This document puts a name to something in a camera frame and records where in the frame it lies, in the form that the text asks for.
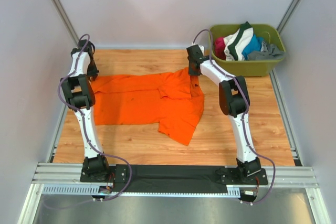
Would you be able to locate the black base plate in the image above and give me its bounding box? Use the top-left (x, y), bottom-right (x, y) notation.
top-left (80, 164), bottom-right (268, 194)

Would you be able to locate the white and green shirt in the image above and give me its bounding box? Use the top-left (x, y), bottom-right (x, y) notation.
top-left (223, 22), bottom-right (254, 61)

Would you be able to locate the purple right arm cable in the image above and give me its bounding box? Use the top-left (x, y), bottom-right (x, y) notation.
top-left (191, 29), bottom-right (276, 205)

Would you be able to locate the olive green plastic bin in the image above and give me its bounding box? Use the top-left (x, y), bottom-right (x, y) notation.
top-left (210, 24), bottom-right (286, 77)

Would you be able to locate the right aluminium corner post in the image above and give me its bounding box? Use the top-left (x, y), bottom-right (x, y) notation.
top-left (277, 0), bottom-right (317, 33)

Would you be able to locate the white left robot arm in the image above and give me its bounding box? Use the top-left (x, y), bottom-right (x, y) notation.
top-left (57, 37), bottom-right (111, 183)

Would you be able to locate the slotted cable duct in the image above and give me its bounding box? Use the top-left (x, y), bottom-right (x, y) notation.
top-left (42, 184), bottom-right (240, 198)

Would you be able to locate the magenta shirt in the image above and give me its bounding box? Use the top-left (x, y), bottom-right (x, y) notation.
top-left (214, 37), bottom-right (226, 60)

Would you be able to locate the orange t shirt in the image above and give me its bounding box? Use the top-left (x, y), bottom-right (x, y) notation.
top-left (91, 68), bottom-right (204, 146)

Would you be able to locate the left aluminium corner post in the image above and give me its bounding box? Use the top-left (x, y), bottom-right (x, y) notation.
top-left (51, 0), bottom-right (79, 45)

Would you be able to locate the aluminium corner post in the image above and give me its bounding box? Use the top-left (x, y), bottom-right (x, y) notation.
top-left (51, 0), bottom-right (79, 45)
top-left (277, 0), bottom-right (317, 33)

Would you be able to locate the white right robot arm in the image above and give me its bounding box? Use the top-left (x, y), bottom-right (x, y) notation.
top-left (186, 44), bottom-right (261, 184)

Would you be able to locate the blue shirt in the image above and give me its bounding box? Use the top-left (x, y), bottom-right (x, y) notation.
top-left (242, 35), bottom-right (264, 60)

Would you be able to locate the grey shirt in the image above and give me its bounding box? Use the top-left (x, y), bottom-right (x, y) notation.
top-left (247, 44), bottom-right (286, 61)

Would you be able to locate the aluminium front rail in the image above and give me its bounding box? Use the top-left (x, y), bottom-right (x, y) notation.
top-left (32, 163), bottom-right (319, 188)

